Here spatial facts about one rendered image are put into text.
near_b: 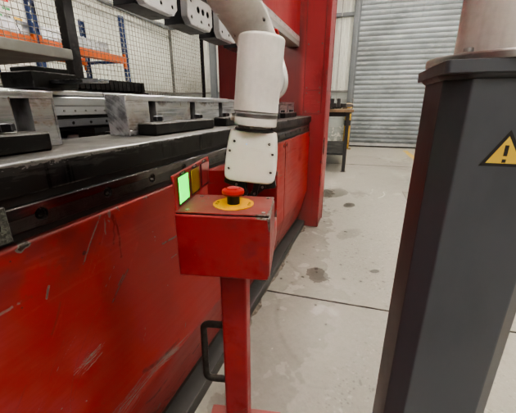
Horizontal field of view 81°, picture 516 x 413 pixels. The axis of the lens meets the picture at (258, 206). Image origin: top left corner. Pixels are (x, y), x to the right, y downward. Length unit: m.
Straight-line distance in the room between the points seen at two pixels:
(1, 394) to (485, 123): 0.74
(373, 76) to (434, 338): 7.46
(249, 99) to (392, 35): 7.53
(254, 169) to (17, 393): 0.50
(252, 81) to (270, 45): 0.06
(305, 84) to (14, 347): 2.17
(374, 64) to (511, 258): 7.47
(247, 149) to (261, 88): 0.11
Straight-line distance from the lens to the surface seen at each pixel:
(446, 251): 0.54
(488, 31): 0.54
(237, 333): 0.70
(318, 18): 2.42
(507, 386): 1.53
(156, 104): 0.90
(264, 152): 0.58
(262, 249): 0.50
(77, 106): 1.05
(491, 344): 0.64
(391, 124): 7.93
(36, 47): 0.38
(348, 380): 1.30
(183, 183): 0.53
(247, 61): 0.57
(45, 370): 0.62
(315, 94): 2.36
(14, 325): 0.56
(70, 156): 0.55
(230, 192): 0.51
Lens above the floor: 0.94
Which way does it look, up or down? 18 degrees down
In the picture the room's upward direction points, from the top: straight up
